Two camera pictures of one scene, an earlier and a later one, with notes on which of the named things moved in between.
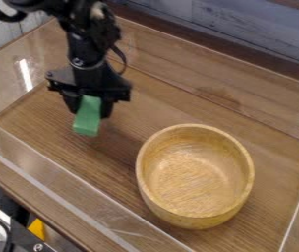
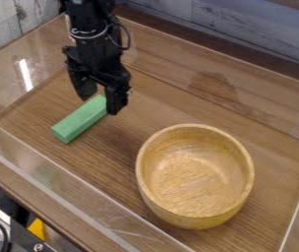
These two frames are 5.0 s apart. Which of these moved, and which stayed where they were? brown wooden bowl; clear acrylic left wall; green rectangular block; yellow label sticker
Moved: green rectangular block
Stayed: clear acrylic left wall; brown wooden bowl; yellow label sticker
